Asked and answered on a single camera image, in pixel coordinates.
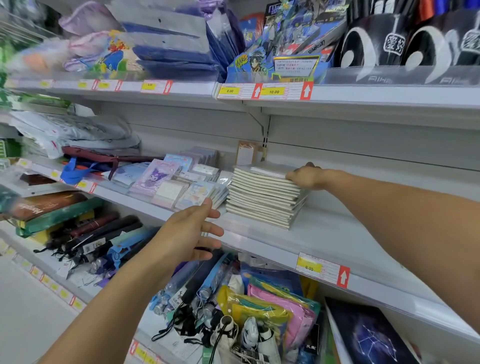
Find blue strap bag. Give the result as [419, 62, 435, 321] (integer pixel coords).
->
[59, 157, 114, 185]

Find green packaged goods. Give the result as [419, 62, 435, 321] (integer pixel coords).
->
[0, 35, 17, 109]

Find white shelf bracket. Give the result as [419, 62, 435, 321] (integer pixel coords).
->
[248, 112, 271, 148]

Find brown printed box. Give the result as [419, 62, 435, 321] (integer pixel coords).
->
[7, 190, 90, 223]

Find bunch of sleeved dark umbrellas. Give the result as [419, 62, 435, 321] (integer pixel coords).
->
[149, 249, 242, 319]

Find person's right hand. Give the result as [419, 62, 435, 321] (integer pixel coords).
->
[286, 162, 332, 191]

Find pale blue card sleeve pack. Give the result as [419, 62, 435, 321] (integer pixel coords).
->
[110, 162, 151, 189]

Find white pink card sleeve pack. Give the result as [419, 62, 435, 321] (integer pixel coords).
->
[151, 179, 189, 209]

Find dark constellation print notebook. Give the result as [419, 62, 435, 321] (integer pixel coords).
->
[323, 295, 422, 364]

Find blue clear plastic pouch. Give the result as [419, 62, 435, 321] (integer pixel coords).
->
[239, 262, 305, 298]

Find person's left hand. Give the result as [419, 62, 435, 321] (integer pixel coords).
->
[148, 198, 225, 271]

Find blue anime card display box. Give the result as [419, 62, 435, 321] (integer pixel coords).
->
[225, 52, 332, 85]

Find black cap with white print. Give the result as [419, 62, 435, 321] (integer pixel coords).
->
[339, 14, 412, 69]
[404, 8, 480, 67]

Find person's left forearm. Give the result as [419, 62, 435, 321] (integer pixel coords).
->
[37, 234, 181, 364]

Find row of small price labels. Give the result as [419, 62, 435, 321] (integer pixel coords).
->
[0, 240, 166, 364]

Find white wire rack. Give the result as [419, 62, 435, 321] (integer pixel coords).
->
[0, 11, 61, 44]

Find stack of blue fabric packs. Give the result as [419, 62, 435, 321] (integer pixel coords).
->
[107, 0, 246, 81]

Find colourful cartoon print pack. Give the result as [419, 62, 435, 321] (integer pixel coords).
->
[63, 32, 145, 76]

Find blurred pale plastic pack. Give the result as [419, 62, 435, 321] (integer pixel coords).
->
[5, 37, 72, 77]

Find pastel purple pouch pack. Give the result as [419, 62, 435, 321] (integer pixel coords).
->
[58, 0, 122, 38]

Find light blue card sleeve pack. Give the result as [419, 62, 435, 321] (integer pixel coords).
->
[163, 153, 194, 174]

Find pile of anime card packs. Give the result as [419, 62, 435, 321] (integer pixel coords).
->
[260, 0, 351, 57]

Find person's right forearm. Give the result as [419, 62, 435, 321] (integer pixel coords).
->
[322, 169, 480, 335]

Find stack of cream notebooks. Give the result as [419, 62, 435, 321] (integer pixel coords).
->
[225, 161, 313, 230]

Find grey card sleeve pack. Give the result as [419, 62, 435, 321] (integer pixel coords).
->
[180, 146, 221, 168]

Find clear acrylic shelf front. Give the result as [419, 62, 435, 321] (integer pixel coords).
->
[322, 64, 480, 86]

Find maroon folding umbrella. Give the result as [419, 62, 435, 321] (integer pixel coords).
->
[68, 212, 121, 239]

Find blue cartoon card sleeve pack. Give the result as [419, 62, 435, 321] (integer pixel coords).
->
[175, 181, 220, 211]

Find green flat box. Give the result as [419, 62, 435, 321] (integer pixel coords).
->
[15, 197, 105, 236]

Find blue folding umbrella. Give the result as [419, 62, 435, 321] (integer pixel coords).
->
[106, 226, 163, 271]

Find yellow clear plastic pouch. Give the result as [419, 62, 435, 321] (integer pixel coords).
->
[217, 284, 294, 340]

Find black white folding umbrella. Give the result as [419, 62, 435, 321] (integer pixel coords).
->
[240, 316, 283, 364]
[208, 314, 241, 364]

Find purple cartoon card sleeve pack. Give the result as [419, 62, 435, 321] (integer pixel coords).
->
[128, 158, 181, 197]

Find dark brown flat item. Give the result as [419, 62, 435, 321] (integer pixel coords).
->
[19, 172, 58, 187]

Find stack of grey bagged textiles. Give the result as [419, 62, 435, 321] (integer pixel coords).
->
[7, 109, 142, 160]

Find row of dark pens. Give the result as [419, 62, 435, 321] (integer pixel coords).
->
[347, 0, 480, 24]

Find pink clear plastic pouch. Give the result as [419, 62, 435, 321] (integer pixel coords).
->
[247, 282, 319, 351]

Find brown framed card pack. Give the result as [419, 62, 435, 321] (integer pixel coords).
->
[235, 140, 264, 166]

